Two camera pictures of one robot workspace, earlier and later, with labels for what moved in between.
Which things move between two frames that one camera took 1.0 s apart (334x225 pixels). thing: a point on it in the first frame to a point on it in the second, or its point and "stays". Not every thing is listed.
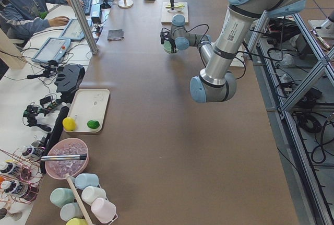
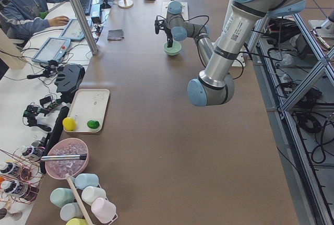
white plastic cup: [88, 193] stays
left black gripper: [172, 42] to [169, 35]
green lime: [93, 124] stays
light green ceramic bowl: [167, 47] stays
